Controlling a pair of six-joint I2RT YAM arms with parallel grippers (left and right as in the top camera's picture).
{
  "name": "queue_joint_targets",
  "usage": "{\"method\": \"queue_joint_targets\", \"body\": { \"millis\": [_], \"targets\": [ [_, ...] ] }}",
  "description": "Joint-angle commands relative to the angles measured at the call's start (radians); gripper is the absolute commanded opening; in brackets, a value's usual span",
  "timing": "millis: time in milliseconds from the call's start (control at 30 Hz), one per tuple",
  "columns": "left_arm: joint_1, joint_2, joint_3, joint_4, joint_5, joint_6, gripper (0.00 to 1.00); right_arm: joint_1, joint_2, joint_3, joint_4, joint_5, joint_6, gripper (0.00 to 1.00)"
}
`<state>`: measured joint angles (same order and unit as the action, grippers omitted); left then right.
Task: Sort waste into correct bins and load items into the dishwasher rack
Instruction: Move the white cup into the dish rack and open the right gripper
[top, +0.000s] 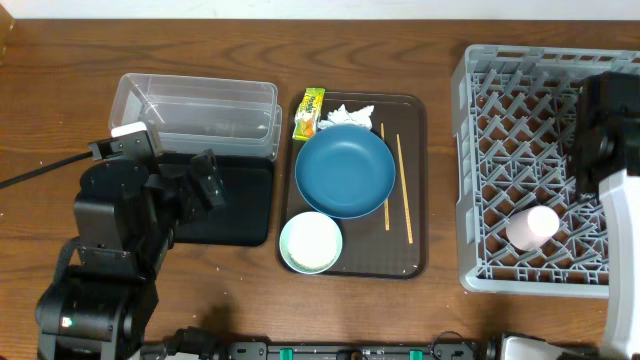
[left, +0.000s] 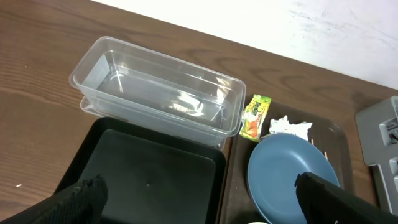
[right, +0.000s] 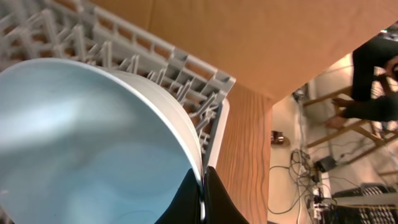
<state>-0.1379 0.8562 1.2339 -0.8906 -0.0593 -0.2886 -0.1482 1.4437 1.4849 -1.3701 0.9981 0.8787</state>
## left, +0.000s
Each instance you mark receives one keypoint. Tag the green yellow snack wrapper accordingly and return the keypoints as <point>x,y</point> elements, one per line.
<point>253,117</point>

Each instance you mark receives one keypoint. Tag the grey dishwasher rack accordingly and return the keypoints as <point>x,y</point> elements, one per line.
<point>377,128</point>

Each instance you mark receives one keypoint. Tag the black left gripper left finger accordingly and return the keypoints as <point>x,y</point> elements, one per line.
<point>80,203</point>

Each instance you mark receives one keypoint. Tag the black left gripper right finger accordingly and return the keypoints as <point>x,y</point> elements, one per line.
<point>324,202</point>

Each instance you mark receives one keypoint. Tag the white tissue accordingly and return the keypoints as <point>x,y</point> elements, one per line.
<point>283,125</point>

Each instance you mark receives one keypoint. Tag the black waste tray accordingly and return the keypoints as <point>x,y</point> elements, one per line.
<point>151,177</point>

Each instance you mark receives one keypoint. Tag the clear plastic bin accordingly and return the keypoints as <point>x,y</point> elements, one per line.
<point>159,92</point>

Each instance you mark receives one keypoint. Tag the dark brown serving tray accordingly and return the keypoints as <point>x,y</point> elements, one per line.
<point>328,137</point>

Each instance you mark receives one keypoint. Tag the blue plate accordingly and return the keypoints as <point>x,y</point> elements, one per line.
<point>273,168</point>

